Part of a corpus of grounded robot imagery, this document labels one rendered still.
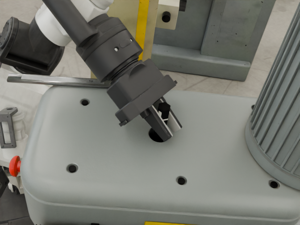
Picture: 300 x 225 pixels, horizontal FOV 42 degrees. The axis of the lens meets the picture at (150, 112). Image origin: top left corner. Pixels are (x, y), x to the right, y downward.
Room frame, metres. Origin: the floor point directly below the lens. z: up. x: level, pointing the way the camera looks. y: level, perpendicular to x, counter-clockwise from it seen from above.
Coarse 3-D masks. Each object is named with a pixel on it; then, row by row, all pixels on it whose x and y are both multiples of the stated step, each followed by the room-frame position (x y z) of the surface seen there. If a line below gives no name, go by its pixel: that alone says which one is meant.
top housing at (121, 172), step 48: (48, 96) 0.49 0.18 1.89; (96, 96) 0.51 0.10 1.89; (192, 96) 0.55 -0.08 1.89; (240, 96) 0.57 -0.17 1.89; (48, 144) 0.38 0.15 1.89; (96, 144) 0.40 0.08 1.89; (144, 144) 0.41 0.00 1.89; (192, 144) 0.43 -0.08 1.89; (240, 144) 0.45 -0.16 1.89; (48, 192) 0.30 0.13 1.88; (96, 192) 0.31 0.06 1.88; (144, 192) 0.32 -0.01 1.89; (192, 192) 0.33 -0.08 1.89; (240, 192) 0.35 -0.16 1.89; (288, 192) 0.36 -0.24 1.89
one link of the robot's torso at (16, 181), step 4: (8, 176) 0.90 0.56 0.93; (12, 176) 0.91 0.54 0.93; (20, 176) 1.01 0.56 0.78; (12, 180) 0.91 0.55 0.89; (16, 180) 0.92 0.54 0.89; (20, 180) 1.00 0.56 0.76; (12, 184) 1.00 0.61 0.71; (16, 184) 0.93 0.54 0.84; (20, 184) 0.98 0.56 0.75; (16, 188) 0.99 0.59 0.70; (20, 188) 0.97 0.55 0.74; (20, 192) 0.99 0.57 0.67
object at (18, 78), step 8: (8, 80) 0.51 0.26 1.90; (16, 80) 0.51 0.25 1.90; (24, 80) 0.51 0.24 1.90; (32, 80) 0.51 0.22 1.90; (40, 80) 0.52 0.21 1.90; (48, 80) 0.52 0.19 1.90; (56, 80) 0.52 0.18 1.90; (64, 80) 0.53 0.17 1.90; (72, 80) 0.53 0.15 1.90; (80, 80) 0.53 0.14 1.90; (88, 80) 0.54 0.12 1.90; (96, 80) 0.54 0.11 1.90
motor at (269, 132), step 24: (288, 48) 0.45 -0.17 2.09; (288, 72) 0.44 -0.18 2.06; (264, 96) 0.47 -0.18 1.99; (288, 96) 0.42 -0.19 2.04; (264, 120) 0.44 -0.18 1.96; (288, 120) 0.40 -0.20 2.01; (264, 144) 0.42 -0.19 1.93; (288, 144) 0.39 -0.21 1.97; (264, 168) 0.40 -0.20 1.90; (288, 168) 0.38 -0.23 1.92
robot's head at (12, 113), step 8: (0, 112) 0.61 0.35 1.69; (8, 112) 0.61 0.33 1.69; (16, 112) 0.63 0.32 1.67; (0, 120) 0.59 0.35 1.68; (8, 120) 0.59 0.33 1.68; (0, 128) 0.58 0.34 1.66; (8, 128) 0.58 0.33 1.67; (0, 136) 0.57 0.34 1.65; (0, 144) 0.56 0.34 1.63; (8, 144) 0.56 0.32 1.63; (16, 144) 0.57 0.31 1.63
